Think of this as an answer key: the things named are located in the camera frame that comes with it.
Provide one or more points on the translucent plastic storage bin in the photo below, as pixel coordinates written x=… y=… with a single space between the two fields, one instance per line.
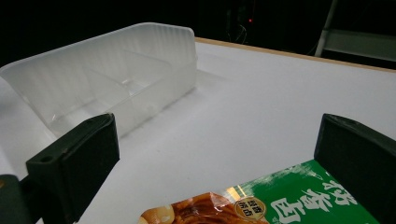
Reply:
x=102 y=77

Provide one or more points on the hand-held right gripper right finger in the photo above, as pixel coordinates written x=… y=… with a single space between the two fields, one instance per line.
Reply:
x=358 y=161

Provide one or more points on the green snack packet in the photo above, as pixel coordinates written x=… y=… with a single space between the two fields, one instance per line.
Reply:
x=264 y=202

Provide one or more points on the grey metal stand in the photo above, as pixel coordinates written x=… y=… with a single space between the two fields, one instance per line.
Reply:
x=355 y=40

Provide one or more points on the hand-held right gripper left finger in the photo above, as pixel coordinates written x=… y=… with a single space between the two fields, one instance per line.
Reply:
x=77 y=165

